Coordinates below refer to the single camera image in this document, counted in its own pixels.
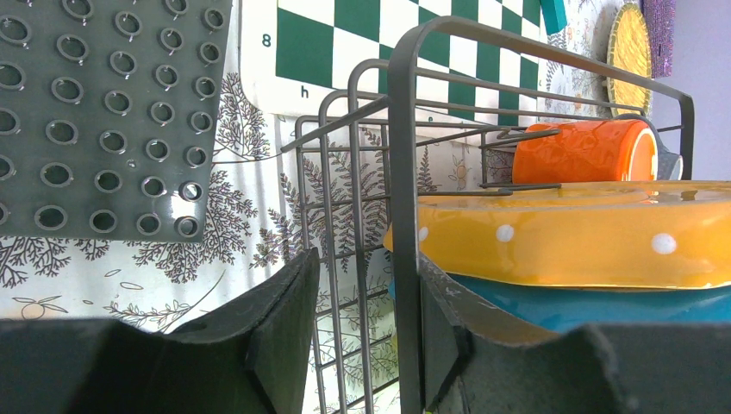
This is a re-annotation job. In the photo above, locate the teal dotted plate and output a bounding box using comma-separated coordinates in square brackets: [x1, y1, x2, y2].
[436, 273, 730, 343]

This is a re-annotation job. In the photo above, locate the green white chessboard mat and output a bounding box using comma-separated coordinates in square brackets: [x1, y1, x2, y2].
[239, 0, 546, 125]

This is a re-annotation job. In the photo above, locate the round woven yellow mat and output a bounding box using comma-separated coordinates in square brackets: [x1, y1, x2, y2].
[604, 3, 652, 113]

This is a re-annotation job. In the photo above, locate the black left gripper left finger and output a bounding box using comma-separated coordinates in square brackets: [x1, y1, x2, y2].
[1, 248, 320, 413]

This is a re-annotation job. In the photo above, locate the purple glitter microphone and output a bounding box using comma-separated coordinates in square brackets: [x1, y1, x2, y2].
[640, 0, 676, 78]

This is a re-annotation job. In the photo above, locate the orange dotted plate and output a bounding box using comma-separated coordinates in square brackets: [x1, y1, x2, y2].
[417, 180, 730, 290]

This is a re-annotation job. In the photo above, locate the grey lego baseplate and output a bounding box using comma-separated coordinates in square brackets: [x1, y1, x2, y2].
[1, 1, 233, 242]

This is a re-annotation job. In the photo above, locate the teal rectangular block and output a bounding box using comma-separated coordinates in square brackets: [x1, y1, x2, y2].
[540, 0, 568, 35]

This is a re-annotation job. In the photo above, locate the floral tablecloth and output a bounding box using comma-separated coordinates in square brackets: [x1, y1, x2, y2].
[1, 1, 640, 413]

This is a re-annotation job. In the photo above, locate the metal wire dish rack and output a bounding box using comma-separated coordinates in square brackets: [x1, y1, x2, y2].
[285, 16, 695, 413]

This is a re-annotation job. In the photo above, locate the blue grey mug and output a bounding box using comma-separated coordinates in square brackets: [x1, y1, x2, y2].
[615, 113, 684, 180]

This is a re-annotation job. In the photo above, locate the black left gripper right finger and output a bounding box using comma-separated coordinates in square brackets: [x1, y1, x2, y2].
[420, 257, 730, 413]

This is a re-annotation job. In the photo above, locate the orange mug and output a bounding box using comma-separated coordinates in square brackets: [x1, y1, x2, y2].
[512, 119, 659, 184]

